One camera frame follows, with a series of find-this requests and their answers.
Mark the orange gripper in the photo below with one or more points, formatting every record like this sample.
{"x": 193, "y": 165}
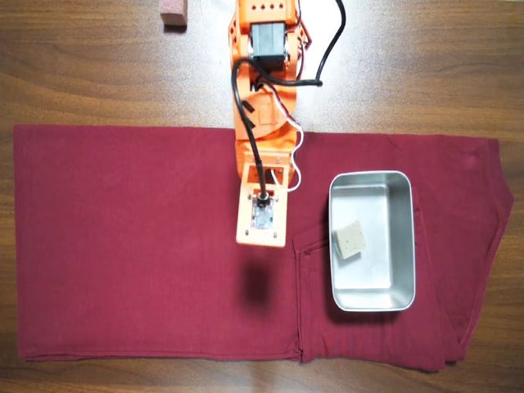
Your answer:
{"x": 267, "y": 157}

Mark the beige speckled cube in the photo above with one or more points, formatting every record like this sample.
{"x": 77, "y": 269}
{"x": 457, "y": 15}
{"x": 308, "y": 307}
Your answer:
{"x": 350, "y": 240}

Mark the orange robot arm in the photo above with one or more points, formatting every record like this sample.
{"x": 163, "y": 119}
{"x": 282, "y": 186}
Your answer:
{"x": 266, "y": 112}

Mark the pink sponge block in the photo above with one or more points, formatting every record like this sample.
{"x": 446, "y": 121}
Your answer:
{"x": 173, "y": 13}

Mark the rectangular metal tray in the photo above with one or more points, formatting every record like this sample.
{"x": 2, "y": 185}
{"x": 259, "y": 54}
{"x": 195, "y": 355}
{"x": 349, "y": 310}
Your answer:
{"x": 376, "y": 282}

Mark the dark red cloth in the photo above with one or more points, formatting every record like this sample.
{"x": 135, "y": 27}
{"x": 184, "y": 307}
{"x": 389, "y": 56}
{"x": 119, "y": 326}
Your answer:
{"x": 123, "y": 294}

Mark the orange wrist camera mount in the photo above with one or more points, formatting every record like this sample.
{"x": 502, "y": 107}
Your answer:
{"x": 245, "y": 229}

